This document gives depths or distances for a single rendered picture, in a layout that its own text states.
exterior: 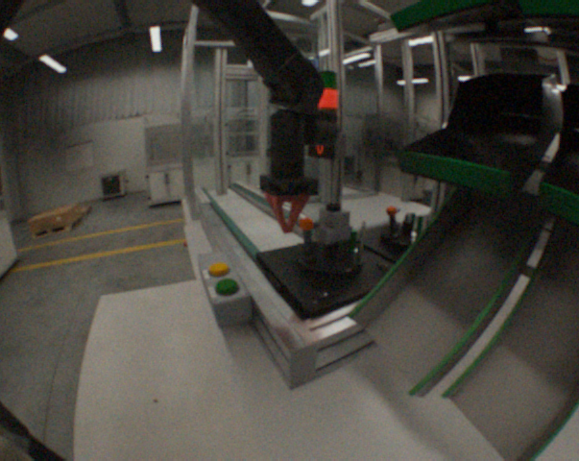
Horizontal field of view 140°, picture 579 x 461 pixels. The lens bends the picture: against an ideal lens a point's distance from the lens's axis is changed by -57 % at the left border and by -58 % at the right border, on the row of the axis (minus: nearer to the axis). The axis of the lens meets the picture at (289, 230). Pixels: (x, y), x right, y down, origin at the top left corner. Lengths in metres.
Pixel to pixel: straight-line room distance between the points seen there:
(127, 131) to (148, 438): 8.37
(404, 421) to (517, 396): 0.19
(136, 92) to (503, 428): 8.85
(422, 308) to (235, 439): 0.30
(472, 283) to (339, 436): 0.26
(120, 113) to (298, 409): 8.59
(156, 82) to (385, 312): 8.61
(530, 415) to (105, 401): 0.57
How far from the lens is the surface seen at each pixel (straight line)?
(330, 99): 0.67
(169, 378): 0.46
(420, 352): 0.29
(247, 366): 0.45
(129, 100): 8.70
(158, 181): 5.59
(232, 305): 0.44
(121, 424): 0.45
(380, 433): 0.39
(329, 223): 0.46
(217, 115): 1.45
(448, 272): 0.32
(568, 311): 0.32
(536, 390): 0.29
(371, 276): 0.49
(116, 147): 8.57
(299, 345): 0.34
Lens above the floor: 1.21
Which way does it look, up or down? 20 degrees down
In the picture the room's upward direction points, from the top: straight up
